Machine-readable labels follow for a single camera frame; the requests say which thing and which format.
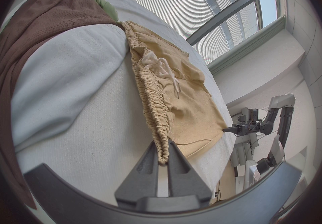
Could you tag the green garment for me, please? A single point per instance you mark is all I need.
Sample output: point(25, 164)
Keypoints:
point(108, 8)

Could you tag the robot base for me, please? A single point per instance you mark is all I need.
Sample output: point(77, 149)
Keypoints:
point(244, 165)

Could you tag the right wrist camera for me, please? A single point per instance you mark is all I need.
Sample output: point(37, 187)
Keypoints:
point(242, 119)

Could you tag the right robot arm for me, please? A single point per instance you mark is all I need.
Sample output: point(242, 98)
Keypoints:
point(285, 127)

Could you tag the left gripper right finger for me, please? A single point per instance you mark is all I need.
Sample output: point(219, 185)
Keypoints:
point(186, 182)

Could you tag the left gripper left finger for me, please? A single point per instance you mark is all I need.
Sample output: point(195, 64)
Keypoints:
point(140, 182)

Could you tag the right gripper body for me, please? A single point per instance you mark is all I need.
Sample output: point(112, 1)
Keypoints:
point(242, 130)

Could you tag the bed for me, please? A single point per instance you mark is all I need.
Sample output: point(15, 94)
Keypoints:
point(88, 142)

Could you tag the brown garment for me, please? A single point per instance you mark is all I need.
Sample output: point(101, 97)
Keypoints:
point(50, 16)

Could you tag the tan shorts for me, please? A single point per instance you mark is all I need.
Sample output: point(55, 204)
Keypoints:
point(191, 107)

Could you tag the pale blue garment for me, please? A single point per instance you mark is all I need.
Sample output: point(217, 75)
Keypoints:
point(70, 72)

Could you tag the window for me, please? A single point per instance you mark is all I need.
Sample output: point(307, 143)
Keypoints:
point(188, 4)

